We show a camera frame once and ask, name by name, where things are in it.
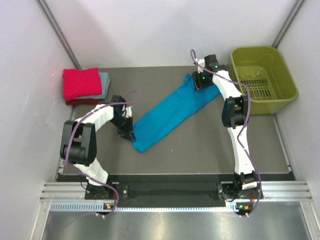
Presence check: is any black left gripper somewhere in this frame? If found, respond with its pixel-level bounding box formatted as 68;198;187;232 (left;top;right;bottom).
109;115;135;143

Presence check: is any turquoise t-shirt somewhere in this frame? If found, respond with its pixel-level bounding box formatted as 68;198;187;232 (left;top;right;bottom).
133;74;220;153

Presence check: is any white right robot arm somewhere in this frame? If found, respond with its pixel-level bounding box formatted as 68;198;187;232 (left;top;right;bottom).
190;50;259;198

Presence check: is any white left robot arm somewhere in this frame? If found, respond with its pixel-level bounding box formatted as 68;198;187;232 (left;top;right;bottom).
60;95;136;199

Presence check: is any light blue folded t-shirt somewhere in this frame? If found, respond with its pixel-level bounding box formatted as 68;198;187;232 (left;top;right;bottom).
83;72;110;99

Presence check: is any dark red folded t-shirt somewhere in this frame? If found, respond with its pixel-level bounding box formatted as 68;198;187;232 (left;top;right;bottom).
65;98;102;106

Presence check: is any green plastic basket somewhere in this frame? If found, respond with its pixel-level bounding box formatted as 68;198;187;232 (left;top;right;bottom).
229;46;298;115

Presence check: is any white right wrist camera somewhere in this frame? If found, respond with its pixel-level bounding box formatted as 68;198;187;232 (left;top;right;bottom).
195;58;206;73

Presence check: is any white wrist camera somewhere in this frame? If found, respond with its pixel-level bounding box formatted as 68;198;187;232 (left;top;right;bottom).
195;58;206;73
121;106;133;119

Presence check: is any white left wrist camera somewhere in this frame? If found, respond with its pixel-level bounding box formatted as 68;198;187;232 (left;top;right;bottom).
121;106;133;119

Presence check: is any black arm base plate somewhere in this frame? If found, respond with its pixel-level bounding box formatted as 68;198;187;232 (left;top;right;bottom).
84;181;263;201

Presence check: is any grey slotted cable duct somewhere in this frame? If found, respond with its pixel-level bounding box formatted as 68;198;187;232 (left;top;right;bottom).
50;202;249;213

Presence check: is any right aluminium corner post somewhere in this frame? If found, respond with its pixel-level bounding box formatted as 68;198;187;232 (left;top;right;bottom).
271;0;306;49

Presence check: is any aluminium corner post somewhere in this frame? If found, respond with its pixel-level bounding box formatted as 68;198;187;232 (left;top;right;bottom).
35;0;82;70
271;0;306;49

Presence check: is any aluminium frame rail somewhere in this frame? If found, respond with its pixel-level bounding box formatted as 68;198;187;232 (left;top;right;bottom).
40;181;312;202

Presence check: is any left aluminium corner post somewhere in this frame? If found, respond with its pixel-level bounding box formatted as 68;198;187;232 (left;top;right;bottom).
35;0;82;70

